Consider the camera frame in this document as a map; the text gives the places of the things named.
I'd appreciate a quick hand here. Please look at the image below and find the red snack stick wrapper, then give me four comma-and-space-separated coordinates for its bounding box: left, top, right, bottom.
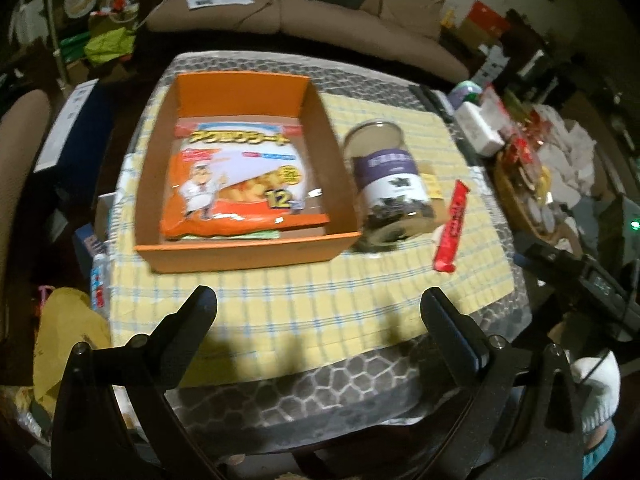
433, 180, 470, 273

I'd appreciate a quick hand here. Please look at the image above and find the yellow green cloth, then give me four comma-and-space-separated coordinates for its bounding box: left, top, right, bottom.
84, 27, 136, 66

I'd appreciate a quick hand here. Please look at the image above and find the green sponge sheet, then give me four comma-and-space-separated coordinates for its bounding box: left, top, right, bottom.
180, 230, 281, 240

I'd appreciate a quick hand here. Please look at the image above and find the wicker basket with items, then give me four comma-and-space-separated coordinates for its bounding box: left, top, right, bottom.
492, 134, 582, 256

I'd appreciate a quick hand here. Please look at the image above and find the small tan cardboard box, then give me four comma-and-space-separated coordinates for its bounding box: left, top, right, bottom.
418, 162, 449, 230

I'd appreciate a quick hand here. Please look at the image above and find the brown sofa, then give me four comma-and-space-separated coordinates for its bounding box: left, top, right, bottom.
136, 0, 469, 84

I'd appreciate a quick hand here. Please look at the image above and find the white box on table edge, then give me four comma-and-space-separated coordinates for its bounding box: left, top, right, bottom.
454, 102, 506, 157

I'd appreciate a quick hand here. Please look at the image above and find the white gloved hand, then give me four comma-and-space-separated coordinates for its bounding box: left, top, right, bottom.
570, 350, 620, 434

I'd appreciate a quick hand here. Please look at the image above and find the small clear bottle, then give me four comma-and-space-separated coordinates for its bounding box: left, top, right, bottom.
90, 254, 110, 318

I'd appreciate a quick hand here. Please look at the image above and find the orange cardboard tray box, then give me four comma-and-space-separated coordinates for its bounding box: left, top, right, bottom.
134, 72, 360, 273

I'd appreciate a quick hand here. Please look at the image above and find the purple label clear jar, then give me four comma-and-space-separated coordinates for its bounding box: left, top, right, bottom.
343, 119, 436, 252

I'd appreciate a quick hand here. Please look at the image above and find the yellow checkered cloth mat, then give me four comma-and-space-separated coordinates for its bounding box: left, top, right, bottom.
108, 89, 514, 387

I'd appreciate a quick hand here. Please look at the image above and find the orange chef snack bag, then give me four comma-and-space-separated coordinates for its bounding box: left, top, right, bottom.
160, 119, 330, 240

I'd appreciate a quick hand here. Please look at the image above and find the yellow plastic bag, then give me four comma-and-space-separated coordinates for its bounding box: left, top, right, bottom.
32, 287, 111, 416

